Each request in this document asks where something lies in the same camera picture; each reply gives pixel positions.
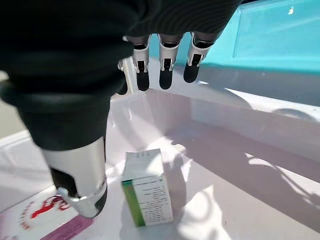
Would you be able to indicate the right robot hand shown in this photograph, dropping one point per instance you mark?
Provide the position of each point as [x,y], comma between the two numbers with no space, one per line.
[62,62]

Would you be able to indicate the green white medicine box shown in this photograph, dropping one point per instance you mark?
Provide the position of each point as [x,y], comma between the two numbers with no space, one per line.
[152,197]

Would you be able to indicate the blue white cart drawer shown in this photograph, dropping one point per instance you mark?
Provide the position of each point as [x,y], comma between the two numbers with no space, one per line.
[275,32]
[225,150]

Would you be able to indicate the white box with red print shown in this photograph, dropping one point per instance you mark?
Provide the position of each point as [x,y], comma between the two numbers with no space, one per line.
[37,217]

